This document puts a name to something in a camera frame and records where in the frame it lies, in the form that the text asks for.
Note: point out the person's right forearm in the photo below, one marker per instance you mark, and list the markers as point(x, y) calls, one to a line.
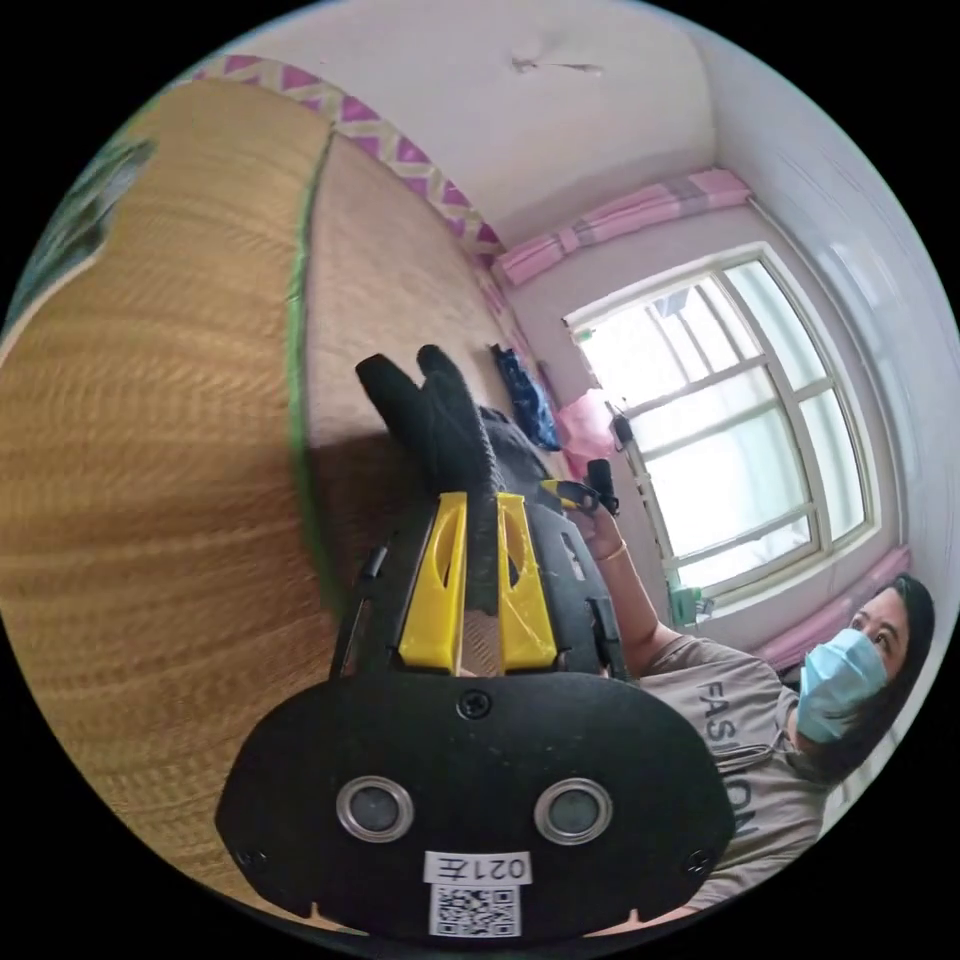
point(637, 607)

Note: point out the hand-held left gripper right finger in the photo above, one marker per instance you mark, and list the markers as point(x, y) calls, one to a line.
point(525, 622)

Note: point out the bed with woven mat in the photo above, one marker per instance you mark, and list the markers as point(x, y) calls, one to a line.
point(150, 450)

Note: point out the person's body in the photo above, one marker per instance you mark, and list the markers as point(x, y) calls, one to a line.
point(757, 750)

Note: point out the window with white frame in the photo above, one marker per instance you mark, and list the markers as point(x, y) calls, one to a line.
point(735, 420)

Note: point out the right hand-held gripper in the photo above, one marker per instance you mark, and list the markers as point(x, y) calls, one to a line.
point(609, 504)

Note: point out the person's right hand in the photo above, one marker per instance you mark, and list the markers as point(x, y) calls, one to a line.
point(604, 536)

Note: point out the pink plastic bag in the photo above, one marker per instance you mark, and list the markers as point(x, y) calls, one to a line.
point(589, 424)

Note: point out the blue patterned garment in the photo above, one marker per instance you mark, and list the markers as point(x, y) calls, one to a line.
point(529, 405)

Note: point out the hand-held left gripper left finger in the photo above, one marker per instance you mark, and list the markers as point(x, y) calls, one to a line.
point(435, 600)

